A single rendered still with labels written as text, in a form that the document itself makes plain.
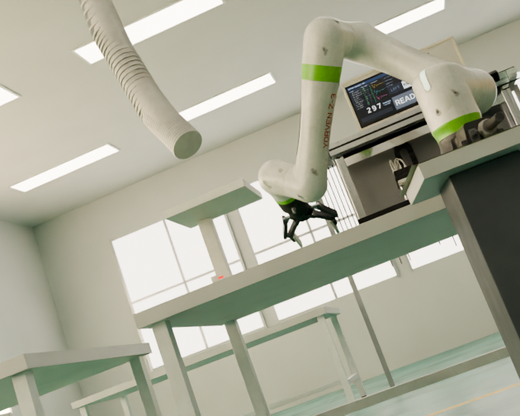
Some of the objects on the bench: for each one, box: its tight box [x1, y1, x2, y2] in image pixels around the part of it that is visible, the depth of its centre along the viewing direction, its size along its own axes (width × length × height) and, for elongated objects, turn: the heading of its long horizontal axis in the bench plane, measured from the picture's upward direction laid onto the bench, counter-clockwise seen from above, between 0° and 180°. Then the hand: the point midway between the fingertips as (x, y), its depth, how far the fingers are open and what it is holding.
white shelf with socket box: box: [163, 178, 263, 283], centre depth 324 cm, size 35×37×46 cm
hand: (318, 235), depth 257 cm, fingers open, 13 cm apart
